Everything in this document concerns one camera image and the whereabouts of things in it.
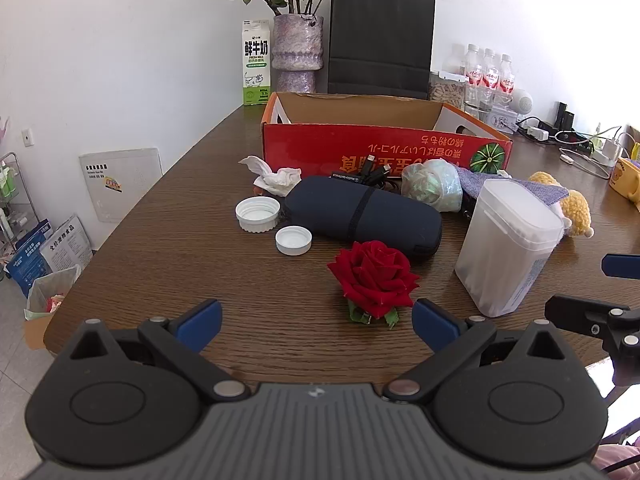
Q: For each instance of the dark blue zip case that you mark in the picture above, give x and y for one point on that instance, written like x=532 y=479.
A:
x=360 y=215

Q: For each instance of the yellow mug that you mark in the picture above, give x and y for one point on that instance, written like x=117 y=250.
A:
x=626 y=180

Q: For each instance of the white wall charger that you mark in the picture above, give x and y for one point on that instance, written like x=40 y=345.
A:
x=607 y=152

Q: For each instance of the empty drinking glass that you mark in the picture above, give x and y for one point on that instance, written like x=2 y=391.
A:
x=477 y=105

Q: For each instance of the white green milk carton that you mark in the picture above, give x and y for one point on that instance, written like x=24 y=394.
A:
x=256 y=65

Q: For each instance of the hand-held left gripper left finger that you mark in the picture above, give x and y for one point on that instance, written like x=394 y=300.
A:
x=202 y=321

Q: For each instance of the clear jar of seeds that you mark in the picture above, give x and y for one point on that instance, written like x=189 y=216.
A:
x=445 y=91

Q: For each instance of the yellow plush toy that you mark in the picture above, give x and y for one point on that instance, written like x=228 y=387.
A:
x=575 y=207

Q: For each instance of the pink cloth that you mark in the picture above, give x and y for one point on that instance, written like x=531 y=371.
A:
x=620 y=460

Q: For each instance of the red rose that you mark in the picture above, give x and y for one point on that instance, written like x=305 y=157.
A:
x=372 y=272

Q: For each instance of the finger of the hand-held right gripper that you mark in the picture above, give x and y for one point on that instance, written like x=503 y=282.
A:
x=622 y=266
x=575 y=312

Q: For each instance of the pale green plastic bag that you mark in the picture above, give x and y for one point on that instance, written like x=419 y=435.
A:
x=432 y=185

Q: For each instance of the white charger plug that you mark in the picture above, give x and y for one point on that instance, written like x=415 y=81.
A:
x=540 y=134

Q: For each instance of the brown cardboard box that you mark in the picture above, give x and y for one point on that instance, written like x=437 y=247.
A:
x=36 y=332

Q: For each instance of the crumpled white tissue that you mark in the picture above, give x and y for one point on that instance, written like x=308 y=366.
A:
x=277 y=180

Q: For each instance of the large white bottle cap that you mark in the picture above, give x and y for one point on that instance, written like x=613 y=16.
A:
x=257 y=214

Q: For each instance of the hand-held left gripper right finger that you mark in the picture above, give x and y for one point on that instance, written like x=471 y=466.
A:
x=434 y=323

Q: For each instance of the red cardboard box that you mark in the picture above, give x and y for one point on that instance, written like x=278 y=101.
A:
x=325 y=145

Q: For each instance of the black paper bag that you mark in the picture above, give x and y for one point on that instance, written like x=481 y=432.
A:
x=380 y=40

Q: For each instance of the trash bin with bag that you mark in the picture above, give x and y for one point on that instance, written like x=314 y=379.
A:
x=50 y=290

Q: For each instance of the purple woven pouch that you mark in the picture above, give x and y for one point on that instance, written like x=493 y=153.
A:
x=472 y=180

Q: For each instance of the purple textured vase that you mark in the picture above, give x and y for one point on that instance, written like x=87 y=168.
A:
x=296 y=50

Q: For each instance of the black power strip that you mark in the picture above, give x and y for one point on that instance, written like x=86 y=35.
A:
x=577 y=142

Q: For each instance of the blue printed box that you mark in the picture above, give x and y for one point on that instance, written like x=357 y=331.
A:
x=25 y=260

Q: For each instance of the white wall socket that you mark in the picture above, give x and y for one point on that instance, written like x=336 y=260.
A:
x=27 y=137

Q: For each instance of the small white bottle cap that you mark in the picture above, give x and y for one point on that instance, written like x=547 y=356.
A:
x=293 y=241

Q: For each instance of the white printed box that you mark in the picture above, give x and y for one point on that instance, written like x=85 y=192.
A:
x=65 y=245

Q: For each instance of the white cotton swab box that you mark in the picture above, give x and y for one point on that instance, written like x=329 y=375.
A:
x=505 y=250

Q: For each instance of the white tin box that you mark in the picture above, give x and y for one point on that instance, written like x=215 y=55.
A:
x=505 y=120

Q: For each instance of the red label water bottle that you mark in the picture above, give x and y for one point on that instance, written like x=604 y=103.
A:
x=506 y=82
x=490 y=77
x=473 y=72

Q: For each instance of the black upright device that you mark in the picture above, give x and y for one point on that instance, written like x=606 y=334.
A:
x=564 y=114

